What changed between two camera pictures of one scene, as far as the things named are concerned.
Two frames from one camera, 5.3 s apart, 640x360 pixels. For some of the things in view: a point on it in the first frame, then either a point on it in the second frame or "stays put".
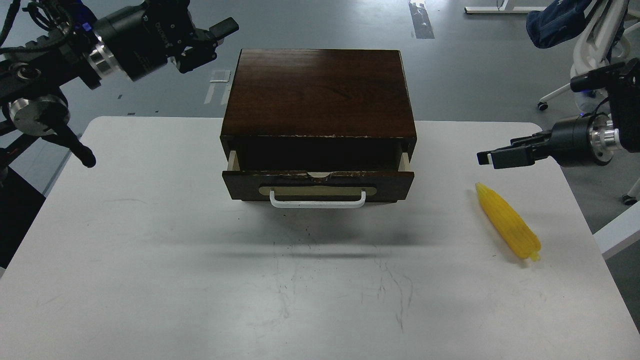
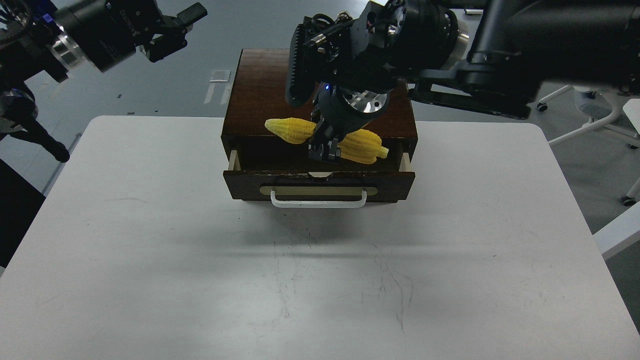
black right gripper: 585,140 -> 340,112
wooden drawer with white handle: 315,179 stays put
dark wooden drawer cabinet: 318,110 stays put
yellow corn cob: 519,237 -> 363,146
